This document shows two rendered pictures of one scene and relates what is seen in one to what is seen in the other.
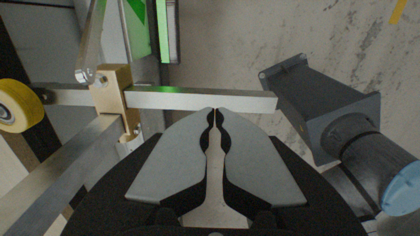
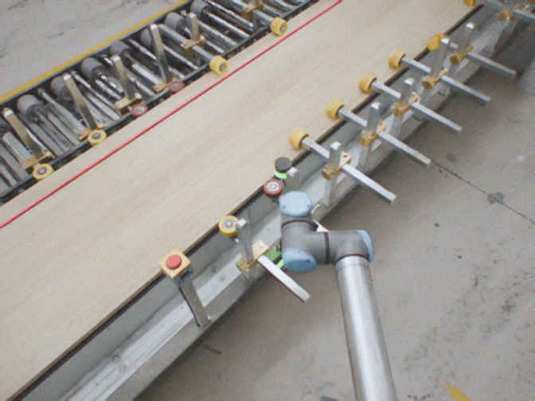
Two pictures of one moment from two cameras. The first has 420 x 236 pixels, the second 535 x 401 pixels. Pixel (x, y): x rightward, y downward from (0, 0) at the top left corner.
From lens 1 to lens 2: 1.40 m
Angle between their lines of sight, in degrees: 58
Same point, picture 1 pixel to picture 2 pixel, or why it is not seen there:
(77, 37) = not seen: hidden behind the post
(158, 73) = (263, 274)
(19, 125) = (228, 230)
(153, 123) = (232, 292)
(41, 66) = not seen: hidden behind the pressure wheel
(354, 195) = not seen: outside the picture
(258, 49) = (324, 382)
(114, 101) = (257, 253)
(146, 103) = (265, 263)
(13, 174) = (186, 236)
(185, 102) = (278, 273)
